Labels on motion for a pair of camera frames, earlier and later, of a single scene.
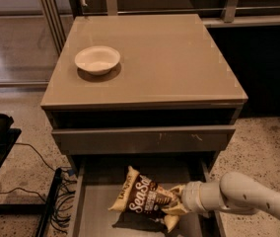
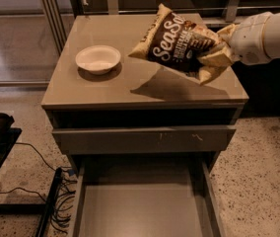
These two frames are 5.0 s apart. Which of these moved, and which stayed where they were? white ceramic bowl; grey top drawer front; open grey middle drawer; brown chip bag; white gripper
Moved: white gripper; brown chip bag
Stayed: white ceramic bowl; open grey middle drawer; grey top drawer front
